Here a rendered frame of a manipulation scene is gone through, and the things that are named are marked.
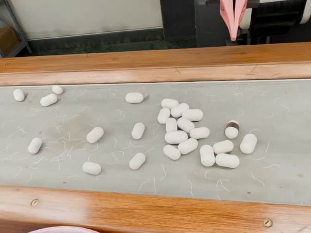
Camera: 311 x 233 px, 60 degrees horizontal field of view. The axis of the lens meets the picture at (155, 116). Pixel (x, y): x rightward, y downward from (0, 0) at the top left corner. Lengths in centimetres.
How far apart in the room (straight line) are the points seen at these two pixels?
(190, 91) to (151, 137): 15
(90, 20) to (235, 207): 246
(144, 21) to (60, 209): 228
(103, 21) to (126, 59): 199
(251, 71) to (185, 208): 35
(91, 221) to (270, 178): 25
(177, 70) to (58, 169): 32
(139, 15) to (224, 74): 201
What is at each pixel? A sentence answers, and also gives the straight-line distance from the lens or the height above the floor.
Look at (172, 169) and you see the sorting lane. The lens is 43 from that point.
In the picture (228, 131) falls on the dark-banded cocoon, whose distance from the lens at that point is 45.
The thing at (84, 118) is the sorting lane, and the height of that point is 74.
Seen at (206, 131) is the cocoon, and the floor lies 76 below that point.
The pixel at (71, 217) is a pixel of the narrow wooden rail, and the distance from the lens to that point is 39.
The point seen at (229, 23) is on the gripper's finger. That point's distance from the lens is 52.
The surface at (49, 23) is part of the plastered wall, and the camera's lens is 286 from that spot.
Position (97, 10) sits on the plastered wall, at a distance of 264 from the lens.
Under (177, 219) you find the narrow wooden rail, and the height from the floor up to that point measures 76.
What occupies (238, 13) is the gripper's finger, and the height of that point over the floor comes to 89.
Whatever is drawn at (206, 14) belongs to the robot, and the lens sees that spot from 130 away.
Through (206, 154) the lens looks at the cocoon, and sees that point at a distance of 42.
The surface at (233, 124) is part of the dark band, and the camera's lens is 46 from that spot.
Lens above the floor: 107
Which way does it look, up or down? 40 degrees down
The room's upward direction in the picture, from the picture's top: 11 degrees counter-clockwise
